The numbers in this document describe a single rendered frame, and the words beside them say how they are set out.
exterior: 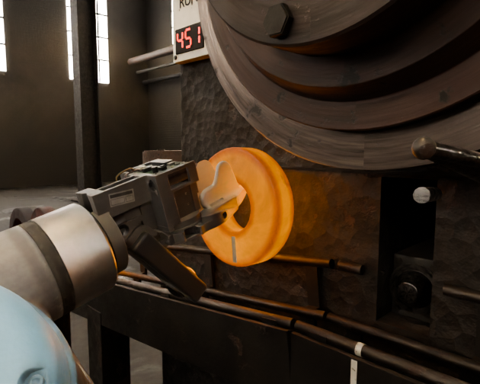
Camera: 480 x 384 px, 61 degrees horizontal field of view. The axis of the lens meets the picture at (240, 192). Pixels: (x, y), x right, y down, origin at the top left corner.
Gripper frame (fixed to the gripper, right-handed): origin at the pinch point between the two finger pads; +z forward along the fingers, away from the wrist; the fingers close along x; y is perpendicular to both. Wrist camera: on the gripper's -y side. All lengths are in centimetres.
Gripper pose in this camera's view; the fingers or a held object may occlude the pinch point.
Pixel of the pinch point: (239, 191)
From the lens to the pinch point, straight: 53.0
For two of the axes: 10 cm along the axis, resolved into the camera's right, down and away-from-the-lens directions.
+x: -7.0, -0.8, 7.1
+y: -1.9, -9.3, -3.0
